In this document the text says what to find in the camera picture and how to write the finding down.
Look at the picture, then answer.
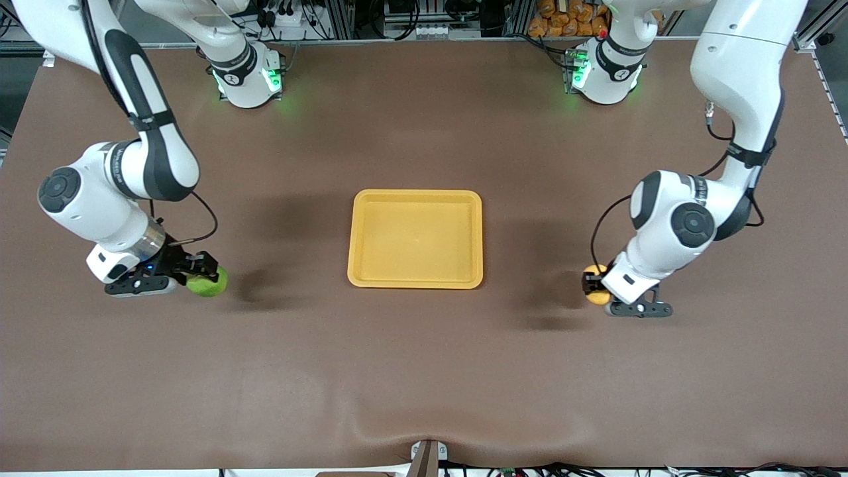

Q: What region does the yellow plastic tray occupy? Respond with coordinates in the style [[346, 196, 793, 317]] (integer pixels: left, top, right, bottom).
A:
[[347, 189, 484, 290]]

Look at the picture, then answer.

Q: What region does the brown table mat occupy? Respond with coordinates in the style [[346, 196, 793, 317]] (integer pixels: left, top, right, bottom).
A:
[[0, 38, 848, 472]]

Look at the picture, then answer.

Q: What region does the metal table clamp bracket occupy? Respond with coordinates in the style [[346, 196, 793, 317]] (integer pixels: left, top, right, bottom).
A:
[[409, 439, 449, 477]]

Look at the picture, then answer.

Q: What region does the silver table edge rail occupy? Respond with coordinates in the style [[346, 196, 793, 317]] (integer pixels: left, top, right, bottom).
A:
[[40, 34, 799, 50]]

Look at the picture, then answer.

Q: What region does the green apple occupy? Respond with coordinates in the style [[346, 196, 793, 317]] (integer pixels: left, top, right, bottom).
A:
[[186, 266, 229, 298]]

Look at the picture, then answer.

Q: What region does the white terminal block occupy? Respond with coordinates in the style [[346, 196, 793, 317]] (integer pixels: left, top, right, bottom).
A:
[[383, 23, 458, 40]]

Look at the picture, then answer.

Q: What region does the yellow potato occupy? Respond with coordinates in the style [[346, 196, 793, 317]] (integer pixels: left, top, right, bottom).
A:
[[583, 264, 613, 306]]

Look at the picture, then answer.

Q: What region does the aluminium frame strut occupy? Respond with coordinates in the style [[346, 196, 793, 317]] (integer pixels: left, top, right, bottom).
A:
[[794, 0, 848, 54]]

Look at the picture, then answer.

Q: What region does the bag of orange snacks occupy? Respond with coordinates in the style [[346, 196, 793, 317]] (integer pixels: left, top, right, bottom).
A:
[[528, 0, 609, 38]]

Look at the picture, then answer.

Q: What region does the white power strip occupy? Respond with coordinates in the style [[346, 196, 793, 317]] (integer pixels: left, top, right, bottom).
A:
[[260, 7, 312, 31]]

